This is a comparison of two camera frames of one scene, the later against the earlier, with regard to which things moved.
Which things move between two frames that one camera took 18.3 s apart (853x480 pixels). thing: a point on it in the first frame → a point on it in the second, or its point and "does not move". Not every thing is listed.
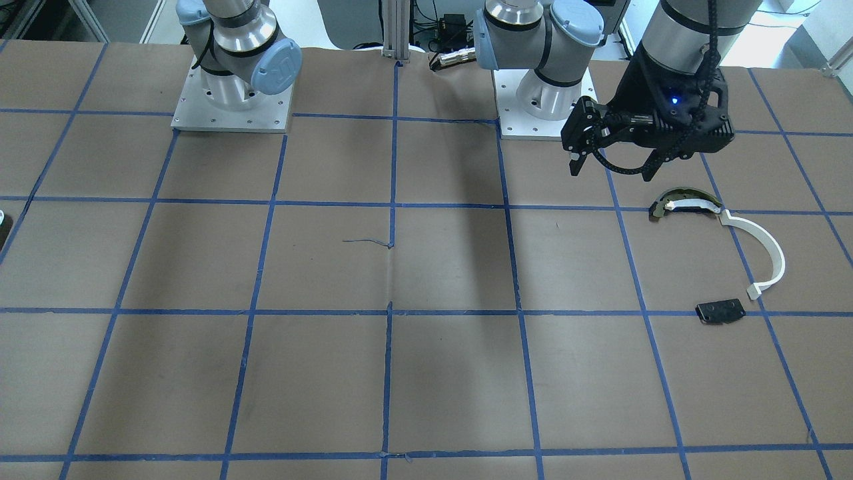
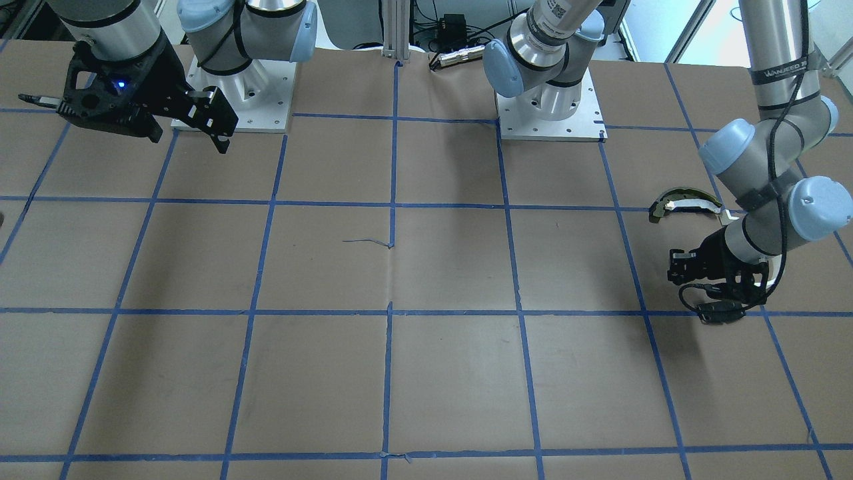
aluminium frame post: (396, 15) does not move
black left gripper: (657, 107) → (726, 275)
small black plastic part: (720, 311) does not move
